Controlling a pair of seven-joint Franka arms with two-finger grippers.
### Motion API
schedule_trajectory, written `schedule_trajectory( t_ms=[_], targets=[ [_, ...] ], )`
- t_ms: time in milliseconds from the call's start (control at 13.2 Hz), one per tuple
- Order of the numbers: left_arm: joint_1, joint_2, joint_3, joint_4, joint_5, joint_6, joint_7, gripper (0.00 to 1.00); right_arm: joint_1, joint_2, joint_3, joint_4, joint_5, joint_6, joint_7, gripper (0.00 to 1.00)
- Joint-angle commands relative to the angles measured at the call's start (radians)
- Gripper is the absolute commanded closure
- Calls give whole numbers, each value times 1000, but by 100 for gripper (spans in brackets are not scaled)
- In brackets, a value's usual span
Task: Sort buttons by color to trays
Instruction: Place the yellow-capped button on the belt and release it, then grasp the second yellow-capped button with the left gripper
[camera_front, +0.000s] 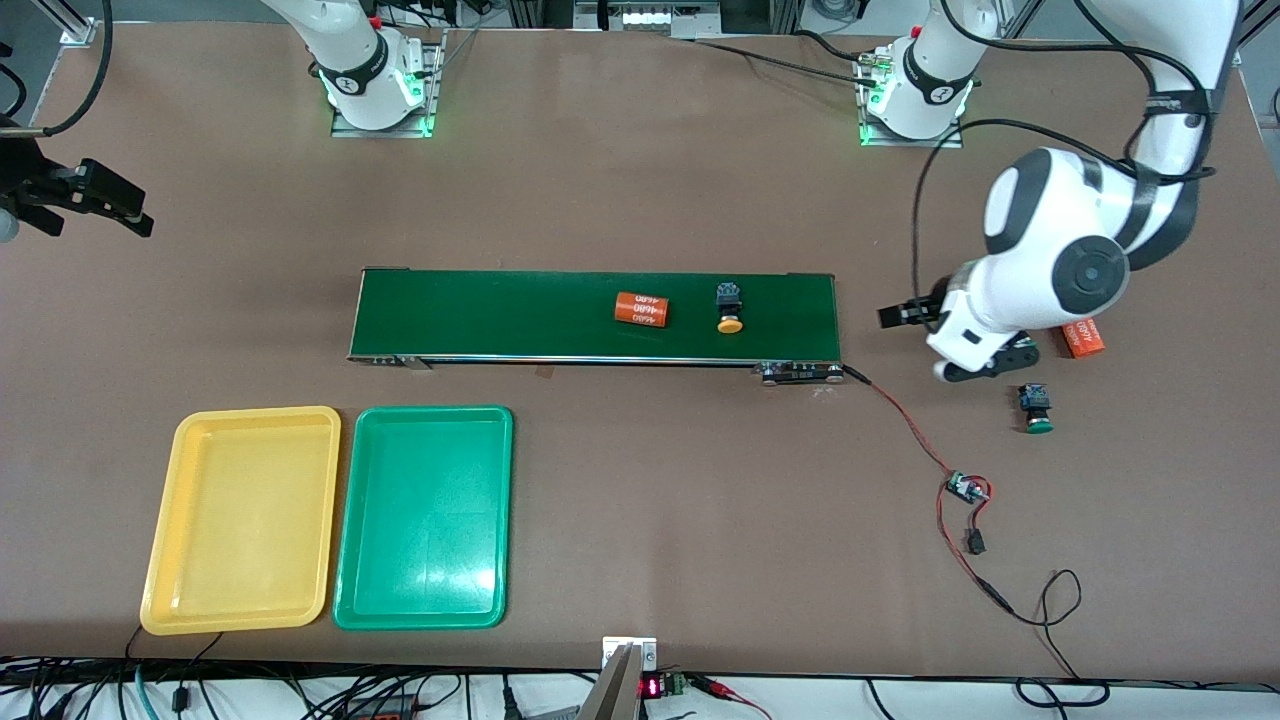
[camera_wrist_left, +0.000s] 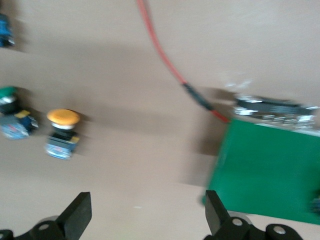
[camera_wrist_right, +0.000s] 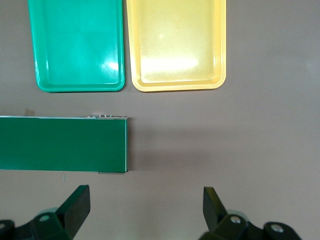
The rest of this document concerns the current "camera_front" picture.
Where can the small motor controller board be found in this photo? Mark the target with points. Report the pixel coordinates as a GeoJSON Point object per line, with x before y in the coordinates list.
{"type": "Point", "coordinates": [965, 487]}

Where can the red digit display module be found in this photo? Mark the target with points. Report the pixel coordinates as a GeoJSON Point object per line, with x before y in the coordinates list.
{"type": "Point", "coordinates": [652, 687]}

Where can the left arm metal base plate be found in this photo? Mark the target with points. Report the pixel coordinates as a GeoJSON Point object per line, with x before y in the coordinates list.
{"type": "Point", "coordinates": [905, 143]}

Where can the silver camera mount bracket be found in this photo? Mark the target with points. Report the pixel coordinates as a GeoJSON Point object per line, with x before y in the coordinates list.
{"type": "Point", "coordinates": [625, 690]}

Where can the yellow mushroom push button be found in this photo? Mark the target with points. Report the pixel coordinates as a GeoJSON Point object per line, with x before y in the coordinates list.
{"type": "Point", "coordinates": [730, 300]}

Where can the green plastic tray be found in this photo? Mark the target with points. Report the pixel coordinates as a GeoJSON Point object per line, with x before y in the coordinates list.
{"type": "Point", "coordinates": [425, 520]}

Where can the grey power strip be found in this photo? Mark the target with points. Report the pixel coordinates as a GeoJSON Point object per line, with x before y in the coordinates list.
{"type": "Point", "coordinates": [645, 18]}

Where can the green conveyor belt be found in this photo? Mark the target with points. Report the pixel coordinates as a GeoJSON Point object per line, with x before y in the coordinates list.
{"type": "Point", "coordinates": [500, 315]}

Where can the small black inline connector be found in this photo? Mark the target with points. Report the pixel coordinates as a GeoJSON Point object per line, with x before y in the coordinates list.
{"type": "Point", "coordinates": [975, 543]}

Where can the orange cylinder white print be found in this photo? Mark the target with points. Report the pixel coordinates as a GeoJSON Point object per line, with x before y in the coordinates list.
{"type": "Point", "coordinates": [1088, 342]}
{"type": "Point", "coordinates": [640, 310]}

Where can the red clip lead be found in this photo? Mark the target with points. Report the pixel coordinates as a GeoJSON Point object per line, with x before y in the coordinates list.
{"type": "Point", "coordinates": [720, 688]}

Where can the aluminium frame profile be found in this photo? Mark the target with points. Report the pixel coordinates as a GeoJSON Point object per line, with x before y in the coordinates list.
{"type": "Point", "coordinates": [80, 30]}

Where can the green mushroom push button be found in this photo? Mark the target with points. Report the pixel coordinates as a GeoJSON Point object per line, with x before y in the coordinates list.
{"type": "Point", "coordinates": [1036, 405]}

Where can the yellow plastic tray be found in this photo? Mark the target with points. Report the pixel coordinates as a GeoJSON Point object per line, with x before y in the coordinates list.
{"type": "Point", "coordinates": [240, 520]}

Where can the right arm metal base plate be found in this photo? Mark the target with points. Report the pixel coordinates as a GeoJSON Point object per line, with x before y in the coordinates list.
{"type": "Point", "coordinates": [380, 133]}

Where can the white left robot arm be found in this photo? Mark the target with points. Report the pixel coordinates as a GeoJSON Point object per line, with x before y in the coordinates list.
{"type": "Point", "coordinates": [1060, 230]}

